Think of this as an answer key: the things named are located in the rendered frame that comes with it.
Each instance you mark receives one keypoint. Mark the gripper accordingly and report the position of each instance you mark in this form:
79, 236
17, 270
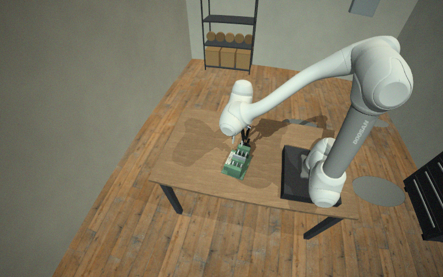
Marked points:
243, 135

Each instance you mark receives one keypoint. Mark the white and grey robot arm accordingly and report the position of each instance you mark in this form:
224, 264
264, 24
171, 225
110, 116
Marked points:
381, 80

